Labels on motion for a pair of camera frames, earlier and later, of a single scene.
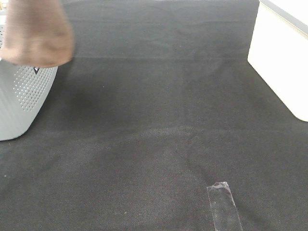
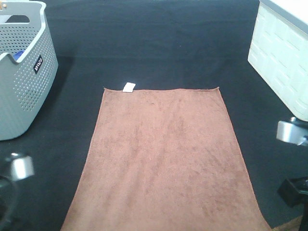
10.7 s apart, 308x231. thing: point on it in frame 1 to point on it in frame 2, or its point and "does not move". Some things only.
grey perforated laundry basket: (24, 91) does not move
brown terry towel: (37, 33) to (164, 160)
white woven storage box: (278, 51) does not move
